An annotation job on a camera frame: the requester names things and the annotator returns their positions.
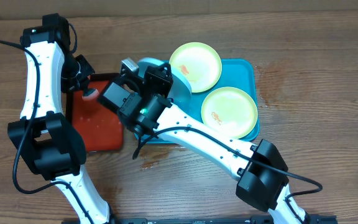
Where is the light blue plate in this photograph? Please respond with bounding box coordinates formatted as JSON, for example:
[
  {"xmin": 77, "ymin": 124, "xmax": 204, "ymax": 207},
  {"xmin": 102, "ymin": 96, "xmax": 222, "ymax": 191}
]
[{"xmin": 137, "ymin": 57, "xmax": 192, "ymax": 111}]

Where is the yellow-green plate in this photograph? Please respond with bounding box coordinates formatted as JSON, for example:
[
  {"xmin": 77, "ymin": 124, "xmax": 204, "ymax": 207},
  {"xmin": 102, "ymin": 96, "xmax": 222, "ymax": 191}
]
[
  {"xmin": 201, "ymin": 86, "xmax": 258, "ymax": 139},
  {"xmin": 169, "ymin": 42, "xmax": 223, "ymax": 93}
]

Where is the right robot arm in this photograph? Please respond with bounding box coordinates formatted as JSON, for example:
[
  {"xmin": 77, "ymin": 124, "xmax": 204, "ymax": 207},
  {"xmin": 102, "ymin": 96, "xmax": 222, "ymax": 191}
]
[{"xmin": 98, "ymin": 60, "xmax": 310, "ymax": 223}]

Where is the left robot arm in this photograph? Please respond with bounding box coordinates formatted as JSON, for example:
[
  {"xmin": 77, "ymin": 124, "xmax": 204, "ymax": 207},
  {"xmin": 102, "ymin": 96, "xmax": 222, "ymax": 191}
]
[{"xmin": 7, "ymin": 14, "xmax": 112, "ymax": 223}]

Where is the black tray with red liquid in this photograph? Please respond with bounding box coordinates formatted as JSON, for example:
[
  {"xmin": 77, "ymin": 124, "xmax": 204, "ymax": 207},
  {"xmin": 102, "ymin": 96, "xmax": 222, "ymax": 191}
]
[{"xmin": 65, "ymin": 73, "xmax": 124, "ymax": 152}]

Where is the teal plastic serving tray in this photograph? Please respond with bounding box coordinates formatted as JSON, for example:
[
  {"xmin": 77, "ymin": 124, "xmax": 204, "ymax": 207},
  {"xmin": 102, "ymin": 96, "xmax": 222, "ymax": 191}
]
[{"xmin": 134, "ymin": 58, "xmax": 260, "ymax": 145}]

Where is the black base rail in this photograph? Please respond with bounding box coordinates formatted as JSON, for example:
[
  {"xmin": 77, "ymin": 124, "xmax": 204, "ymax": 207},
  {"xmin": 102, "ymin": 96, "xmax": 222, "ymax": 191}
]
[{"xmin": 110, "ymin": 214, "xmax": 338, "ymax": 224}]

